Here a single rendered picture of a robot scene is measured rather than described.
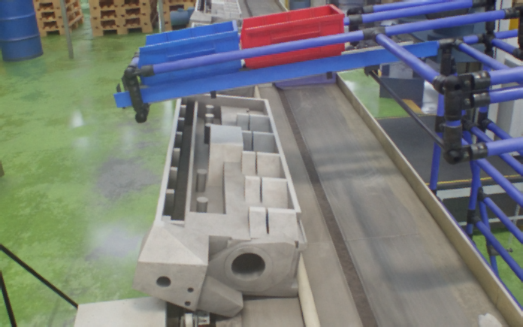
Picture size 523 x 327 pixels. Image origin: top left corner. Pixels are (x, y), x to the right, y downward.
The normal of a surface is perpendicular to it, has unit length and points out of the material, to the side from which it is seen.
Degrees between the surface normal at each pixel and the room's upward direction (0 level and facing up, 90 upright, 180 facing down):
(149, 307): 0
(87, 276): 0
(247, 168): 31
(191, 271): 90
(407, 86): 90
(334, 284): 0
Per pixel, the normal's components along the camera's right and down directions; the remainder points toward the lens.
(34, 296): -0.05, -0.90
